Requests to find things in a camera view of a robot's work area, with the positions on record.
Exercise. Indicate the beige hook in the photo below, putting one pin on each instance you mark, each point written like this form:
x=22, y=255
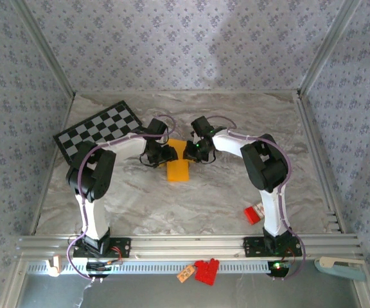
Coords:
x=55, y=266

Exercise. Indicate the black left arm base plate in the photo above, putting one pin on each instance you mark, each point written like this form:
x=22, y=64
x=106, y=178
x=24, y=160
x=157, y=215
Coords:
x=122, y=247

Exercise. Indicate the black and grey checkerboard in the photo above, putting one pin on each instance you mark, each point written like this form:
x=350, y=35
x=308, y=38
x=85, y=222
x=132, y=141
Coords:
x=108, y=123

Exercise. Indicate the orange cloth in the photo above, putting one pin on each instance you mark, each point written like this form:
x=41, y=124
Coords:
x=178, y=171

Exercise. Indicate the aluminium corner post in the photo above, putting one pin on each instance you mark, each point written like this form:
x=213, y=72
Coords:
x=328, y=48
x=43, y=51

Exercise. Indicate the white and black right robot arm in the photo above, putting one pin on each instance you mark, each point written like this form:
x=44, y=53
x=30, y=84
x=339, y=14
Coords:
x=273, y=211

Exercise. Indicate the red toy brick piece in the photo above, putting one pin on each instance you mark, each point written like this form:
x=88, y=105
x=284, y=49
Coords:
x=207, y=271

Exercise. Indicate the aluminium side rail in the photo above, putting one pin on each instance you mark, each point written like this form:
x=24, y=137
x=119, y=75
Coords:
x=321, y=167

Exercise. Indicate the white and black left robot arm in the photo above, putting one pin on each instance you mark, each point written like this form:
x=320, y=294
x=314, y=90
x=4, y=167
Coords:
x=96, y=218

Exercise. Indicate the teal and beige hand tool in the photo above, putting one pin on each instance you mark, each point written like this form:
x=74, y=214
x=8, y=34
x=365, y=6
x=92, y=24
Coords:
x=342, y=271

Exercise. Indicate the orange tag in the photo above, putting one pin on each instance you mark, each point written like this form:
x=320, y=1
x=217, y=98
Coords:
x=185, y=273

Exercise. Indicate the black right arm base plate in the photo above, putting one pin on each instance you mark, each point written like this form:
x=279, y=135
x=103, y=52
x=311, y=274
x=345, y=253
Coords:
x=252, y=247

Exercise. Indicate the red block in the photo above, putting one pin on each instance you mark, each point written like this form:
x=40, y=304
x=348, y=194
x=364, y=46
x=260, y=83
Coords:
x=252, y=216

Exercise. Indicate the aluminium profile rail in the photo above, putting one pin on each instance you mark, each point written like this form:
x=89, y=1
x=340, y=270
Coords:
x=185, y=245

